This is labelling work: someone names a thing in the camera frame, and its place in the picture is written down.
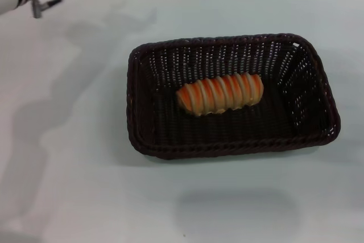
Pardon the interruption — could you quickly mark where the orange striped bread loaf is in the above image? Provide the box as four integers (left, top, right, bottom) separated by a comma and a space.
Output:
175, 72, 264, 117

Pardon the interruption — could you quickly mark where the dark brown wicker basket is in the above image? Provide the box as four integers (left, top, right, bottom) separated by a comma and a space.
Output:
126, 33, 341, 160

